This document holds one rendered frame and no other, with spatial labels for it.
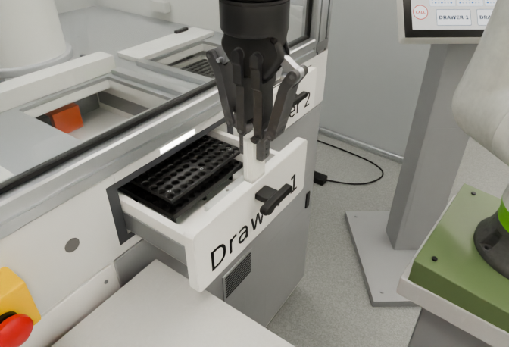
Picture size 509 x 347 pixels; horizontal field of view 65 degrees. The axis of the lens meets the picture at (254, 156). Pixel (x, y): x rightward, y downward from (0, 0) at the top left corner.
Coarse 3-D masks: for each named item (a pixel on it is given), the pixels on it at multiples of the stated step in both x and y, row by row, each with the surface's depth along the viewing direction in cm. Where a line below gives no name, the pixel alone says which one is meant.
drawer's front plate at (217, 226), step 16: (304, 144) 68; (272, 160) 63; (288, 160) 65; (304, 160) 71; (272, 176) 62; (288, 176) 67; (240, 192) 56; (224, 208) 53; (240, 208) 57; (256, 208) 61; (192, 224) 51; (208, 224) 51; (224, 224) 54; (240, 224) 58; (192, 240) 49; (208, 240) 52; (224, 240) 56; (192, 256) 51; (208, 256) 53; (192, 272) 53; (208, 272) 55
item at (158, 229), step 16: (240, 160) 77; (240, 176) 75; (128, 208) 60; (144, 208) 58; (192, 208) 67; (128, 224) 62; (144, 224) 59; (160, 224) 56; (176, 224) 55; (160, 240) 58; (176, 240) 55; (176, 256) 57
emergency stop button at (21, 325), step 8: (8, 320) 43; (16, 320) 43; (24, 320) 44; (32, 320) 45; (0, 328) 42; (8, 328) 42; (16, 328) 43; (24, 328) 44; (32, 328) 45; (0, 336) 42; (8, 336) 42; (16, 336) 43; (24, 336) 44; (0, 344) 42; (8, 344) 43; (16, 344) 44
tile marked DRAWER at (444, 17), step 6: (438, 12) 107; (444, 12) 107; (450, 12) 107; (456, 12) 107; (462, 12) 107; (468, 12) 107; (438, 18) 107; (444, 18) 107; (450, 18) 107; (456, 18) 107; (462, 18) 107; (468, 18) 107; (438, 24) 107; (444, 24) 107; (450, 24) 107; (456, 24) 107; (462, 24) 107; (468, 24) 107
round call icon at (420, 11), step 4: (412, 8) 107; (416, 8) 107; (420, 8) 107; (424, 8) 107; (428, 8) 107; (412, 12) 107; (416, 12) 107; (420, 12) 107; (424, 12) 107; (428, 12) 107; (416, 16) 107; (420, 16) 107; (424, 16) 107; (428, 16) 107
